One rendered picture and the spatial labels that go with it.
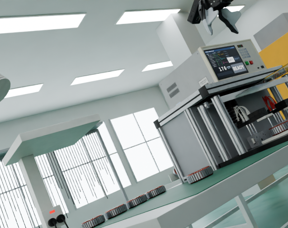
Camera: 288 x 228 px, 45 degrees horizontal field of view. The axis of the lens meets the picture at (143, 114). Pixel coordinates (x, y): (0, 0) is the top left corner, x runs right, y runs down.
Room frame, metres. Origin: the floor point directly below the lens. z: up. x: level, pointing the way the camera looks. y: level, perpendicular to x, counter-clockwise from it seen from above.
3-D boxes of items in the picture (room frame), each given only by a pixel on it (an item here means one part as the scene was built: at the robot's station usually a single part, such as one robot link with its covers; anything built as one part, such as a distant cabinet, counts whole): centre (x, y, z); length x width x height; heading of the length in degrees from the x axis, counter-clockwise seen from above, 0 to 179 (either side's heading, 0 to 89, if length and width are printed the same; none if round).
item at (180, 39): (5.93, -1.17, 1.65); 0.50 x 0.45 x 3.30; 39
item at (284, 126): (1.59, -0.54, 0.80); 0.11 x 0.11 x 0.04
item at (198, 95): (1.92, -0.43, 1.09); 0.68 x 0.44 x 0.05; 129
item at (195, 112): (1.86, -0.47, 0.92); 0.66 x 0.01 x 0.30; 129
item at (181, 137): (1.78, -0.13, 0.91); 0.28 x 0.03 x 0.32; 39
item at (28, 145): (1.56, 0.44, 0.98); 0.37 x 0.35 x 0.46; 129
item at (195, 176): (1.45, -0.10, 0.77); 0.11 x 0.11 x 0.04
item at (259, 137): (1.70, -0.44, 0.80); 0.08 x 0.05 x 0.06; 129
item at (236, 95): (1.74, -0.57, 1.03); 0.62 x 0.01 x 0.03; 129
